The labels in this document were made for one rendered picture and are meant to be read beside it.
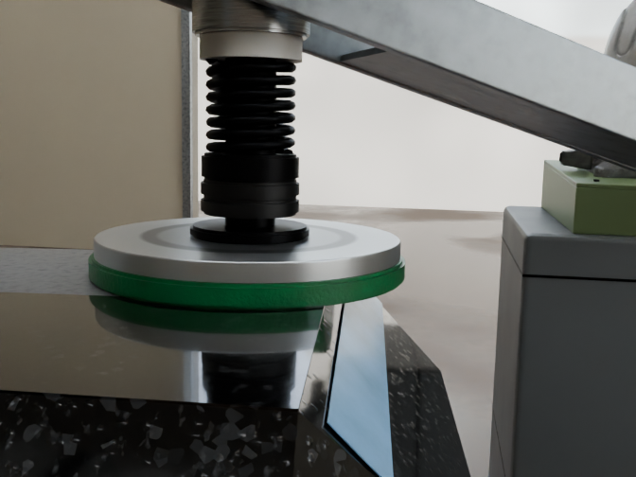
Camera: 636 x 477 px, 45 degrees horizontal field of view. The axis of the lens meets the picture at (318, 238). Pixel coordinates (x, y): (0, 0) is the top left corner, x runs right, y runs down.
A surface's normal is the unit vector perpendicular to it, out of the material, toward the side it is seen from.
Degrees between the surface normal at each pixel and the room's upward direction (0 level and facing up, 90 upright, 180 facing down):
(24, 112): 90
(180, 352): 0
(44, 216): 90
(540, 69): 90
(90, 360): 0
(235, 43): 90
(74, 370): 0
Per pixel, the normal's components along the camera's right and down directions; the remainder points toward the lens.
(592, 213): -0.16, 0.15
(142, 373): 0.02, -0.99
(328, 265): 0.49, 0.14
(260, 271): 0.12, 0.15
